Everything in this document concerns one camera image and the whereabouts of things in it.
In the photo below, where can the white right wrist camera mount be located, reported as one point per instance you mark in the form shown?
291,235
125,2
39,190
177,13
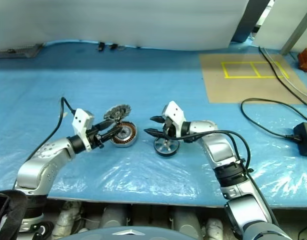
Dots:
174,112

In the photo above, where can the brown cardboard sheet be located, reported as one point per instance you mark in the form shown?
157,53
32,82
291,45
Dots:
231,87

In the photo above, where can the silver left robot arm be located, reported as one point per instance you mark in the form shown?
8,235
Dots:
36,167

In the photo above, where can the white wrapped rounded shape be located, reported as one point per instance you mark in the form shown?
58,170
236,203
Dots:
68,215

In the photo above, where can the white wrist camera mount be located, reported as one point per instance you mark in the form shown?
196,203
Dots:
81,122
174,112

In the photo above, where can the spoked metal rotor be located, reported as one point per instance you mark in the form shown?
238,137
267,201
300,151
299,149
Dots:
166,150

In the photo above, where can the small grey disc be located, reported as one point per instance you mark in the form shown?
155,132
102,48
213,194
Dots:
121,48

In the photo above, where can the grey rounded shape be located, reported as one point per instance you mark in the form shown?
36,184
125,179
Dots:
114,215
184,221

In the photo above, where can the white backdrop panel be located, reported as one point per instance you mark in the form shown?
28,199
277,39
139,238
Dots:
118,20

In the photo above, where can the clear plastic tube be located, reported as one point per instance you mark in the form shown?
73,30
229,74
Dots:
289,80

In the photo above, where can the red-brown block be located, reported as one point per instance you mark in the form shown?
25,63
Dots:
306,60

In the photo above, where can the black power adapter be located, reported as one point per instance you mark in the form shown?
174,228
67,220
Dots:
304,142

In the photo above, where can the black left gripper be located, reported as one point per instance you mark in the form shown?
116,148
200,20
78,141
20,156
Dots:
96,137

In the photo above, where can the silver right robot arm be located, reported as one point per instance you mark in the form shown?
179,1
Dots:
218,150

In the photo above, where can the small black clip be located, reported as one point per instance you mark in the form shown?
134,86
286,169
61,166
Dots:
114,46
101,46

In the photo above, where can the grey metal post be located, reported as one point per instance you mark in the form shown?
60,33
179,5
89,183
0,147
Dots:
297,25

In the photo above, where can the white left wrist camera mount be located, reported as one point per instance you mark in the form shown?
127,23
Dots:
81,122

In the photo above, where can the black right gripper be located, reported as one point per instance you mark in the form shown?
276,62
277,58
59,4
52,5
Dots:
169,130

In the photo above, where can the grey robot torso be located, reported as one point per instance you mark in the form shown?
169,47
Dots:
106,232

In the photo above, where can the blue plastic table cover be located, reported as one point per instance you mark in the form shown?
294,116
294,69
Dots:
143,82

